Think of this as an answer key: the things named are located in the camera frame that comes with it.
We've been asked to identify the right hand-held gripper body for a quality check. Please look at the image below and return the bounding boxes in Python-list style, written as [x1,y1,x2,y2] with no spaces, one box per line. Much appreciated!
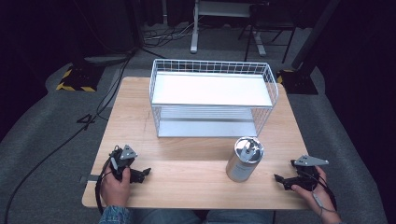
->
[290,154,330,192]

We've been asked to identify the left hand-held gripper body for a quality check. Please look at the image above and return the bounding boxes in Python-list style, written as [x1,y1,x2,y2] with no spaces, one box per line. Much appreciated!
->
[108,144,139,183]

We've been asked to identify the person's left hand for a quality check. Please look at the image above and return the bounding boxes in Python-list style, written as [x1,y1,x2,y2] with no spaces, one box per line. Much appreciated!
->
[99,166,132,208]

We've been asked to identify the person's right hand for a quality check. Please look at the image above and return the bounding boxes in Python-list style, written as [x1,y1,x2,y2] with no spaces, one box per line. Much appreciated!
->
[290,165,341,222]

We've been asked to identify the silver metal can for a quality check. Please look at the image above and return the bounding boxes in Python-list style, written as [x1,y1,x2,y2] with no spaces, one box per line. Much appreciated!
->
[225,136,265,183]

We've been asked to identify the person's legs in jeans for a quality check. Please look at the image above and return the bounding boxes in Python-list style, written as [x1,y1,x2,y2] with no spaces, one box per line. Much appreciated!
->
[130,208,276,224]

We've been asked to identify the black yellow striped stand base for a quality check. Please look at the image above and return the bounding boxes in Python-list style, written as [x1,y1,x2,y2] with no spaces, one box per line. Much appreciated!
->
[276,68,319,96]
[55,63,106,93]

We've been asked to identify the dark slanted stand pole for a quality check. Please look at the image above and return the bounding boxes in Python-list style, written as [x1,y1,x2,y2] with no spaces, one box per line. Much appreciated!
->
[290,0,342,71]

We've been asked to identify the black chair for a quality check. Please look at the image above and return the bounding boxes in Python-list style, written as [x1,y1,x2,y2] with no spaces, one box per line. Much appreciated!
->
[237,2,297,64]

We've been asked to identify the right hand-held gripper cable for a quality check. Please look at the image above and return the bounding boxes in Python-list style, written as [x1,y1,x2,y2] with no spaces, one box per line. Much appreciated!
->
[306,171,339,214]

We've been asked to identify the hand-held gripper cable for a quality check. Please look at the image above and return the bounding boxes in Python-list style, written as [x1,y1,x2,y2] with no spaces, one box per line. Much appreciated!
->
[306,171,339,214]
[94,155,114,217]

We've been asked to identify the left hand-held gripper cable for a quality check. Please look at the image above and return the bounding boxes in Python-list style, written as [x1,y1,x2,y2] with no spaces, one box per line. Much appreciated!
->
[94,155,114,217]

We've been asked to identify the long black floor cable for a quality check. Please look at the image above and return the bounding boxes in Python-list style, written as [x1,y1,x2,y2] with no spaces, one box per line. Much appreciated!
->
[3,49,135,224]

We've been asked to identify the white wire shelf rack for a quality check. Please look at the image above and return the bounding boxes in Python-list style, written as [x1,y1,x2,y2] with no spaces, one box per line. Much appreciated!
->
[148,58,280,139]

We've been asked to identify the bundle of floor cables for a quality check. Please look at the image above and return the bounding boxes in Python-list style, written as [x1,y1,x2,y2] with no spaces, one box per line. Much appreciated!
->
[142,21,196,49]

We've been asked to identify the white desk frame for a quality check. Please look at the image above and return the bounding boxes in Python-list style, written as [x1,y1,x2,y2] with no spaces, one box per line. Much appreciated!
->
[190,0,269,58]

